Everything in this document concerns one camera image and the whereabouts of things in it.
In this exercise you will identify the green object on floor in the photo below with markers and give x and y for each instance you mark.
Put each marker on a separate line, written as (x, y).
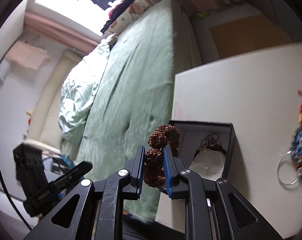
(202, 15)

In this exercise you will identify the floral pillow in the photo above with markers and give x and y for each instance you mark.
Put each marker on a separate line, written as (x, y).
(132, 13)

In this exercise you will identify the black jewelry box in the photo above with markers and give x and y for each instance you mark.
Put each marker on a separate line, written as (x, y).
(187, 141)

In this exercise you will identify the mint floral quilt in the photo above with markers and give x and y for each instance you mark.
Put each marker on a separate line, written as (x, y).
(80, 88)

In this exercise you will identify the brown cardboard floor mat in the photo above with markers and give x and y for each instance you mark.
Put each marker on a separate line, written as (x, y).
(247, 34)

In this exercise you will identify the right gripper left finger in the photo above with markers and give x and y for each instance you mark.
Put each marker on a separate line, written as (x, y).
(94, 210)

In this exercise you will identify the pink curtain left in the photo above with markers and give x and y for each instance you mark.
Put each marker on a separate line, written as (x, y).
(58, 33)

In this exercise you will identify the white ottoman table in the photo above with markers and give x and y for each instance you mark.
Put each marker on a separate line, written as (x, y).
(257, 93)

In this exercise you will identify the dark wood wardrobe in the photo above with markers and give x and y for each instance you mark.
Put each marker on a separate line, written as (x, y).
(283, 2)

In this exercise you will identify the beige upholstered headboard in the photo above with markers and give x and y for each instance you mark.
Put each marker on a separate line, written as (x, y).
(44, 126)

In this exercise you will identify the silver ring hoop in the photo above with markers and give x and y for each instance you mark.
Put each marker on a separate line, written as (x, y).
(286, 171)

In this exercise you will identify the clothes pile on sill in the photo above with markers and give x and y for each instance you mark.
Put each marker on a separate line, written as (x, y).
(115, 13)

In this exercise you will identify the bed with green blanket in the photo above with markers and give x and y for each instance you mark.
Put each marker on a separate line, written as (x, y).
(136, 90)

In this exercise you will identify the white translucent pouch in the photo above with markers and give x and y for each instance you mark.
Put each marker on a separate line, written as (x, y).
(208, 164)

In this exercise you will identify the blue beaded ornament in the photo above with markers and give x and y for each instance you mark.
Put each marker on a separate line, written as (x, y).
(296, 146)

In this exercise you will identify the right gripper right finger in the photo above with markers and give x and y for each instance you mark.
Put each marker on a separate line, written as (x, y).
(213, 209)

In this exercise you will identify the pink hanging towel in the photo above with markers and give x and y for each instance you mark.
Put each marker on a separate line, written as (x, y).
(26, 55)

